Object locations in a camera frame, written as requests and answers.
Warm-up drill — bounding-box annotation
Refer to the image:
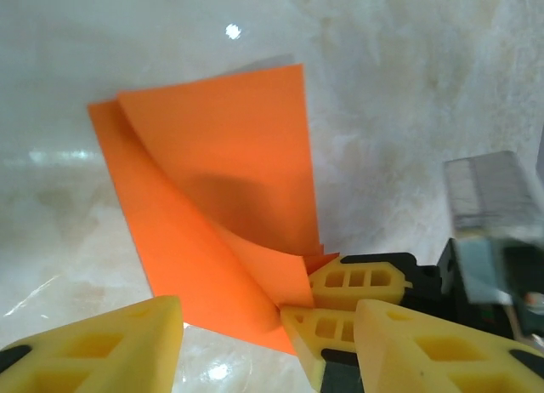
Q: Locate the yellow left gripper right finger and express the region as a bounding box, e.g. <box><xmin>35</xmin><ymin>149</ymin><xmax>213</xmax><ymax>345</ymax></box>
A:
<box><xmin>354</xmin><ymin>298</ymin><xmax>544</xmax><ymax>393</ymax></box>

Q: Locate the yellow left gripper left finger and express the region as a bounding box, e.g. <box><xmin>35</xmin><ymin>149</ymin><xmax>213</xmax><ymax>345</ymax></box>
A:
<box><xmin>0</xmin><ymin>294</ymin><xmax>184</xmax><ymax>393</ymax></box>

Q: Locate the orange paper sheet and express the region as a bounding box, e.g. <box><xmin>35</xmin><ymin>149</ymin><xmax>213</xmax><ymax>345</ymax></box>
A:
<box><xmin>87</xmin><ymin>63</ymin><xmax>341</xmax><ymax>356</ymax></box>

